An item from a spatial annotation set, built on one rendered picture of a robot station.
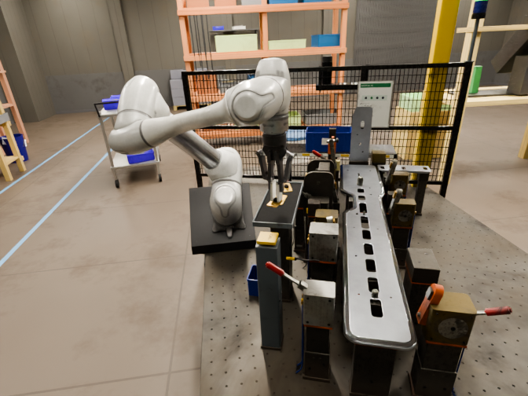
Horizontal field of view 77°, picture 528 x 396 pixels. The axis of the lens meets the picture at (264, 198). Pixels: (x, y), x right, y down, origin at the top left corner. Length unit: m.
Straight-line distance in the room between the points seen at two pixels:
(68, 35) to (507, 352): 11.59
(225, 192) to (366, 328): 0.92
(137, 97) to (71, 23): 10.46
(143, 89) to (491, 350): 1.56
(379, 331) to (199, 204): 1.22
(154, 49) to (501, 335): 10.70
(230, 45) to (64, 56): 6.88
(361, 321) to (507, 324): 0.75
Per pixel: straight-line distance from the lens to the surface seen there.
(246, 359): 1.31
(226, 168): 1.67
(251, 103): 0.80
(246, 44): 5.97
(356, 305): 1.06
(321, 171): 1.48
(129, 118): 1.28
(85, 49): 11.68
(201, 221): 1.85
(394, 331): 1.02
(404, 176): 1.90
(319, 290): 1.01
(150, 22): 11.23
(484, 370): 1.43
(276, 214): 1.18
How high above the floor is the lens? 1.72
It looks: 25 degrees down
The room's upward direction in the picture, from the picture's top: 3 degrees counter-clockwise
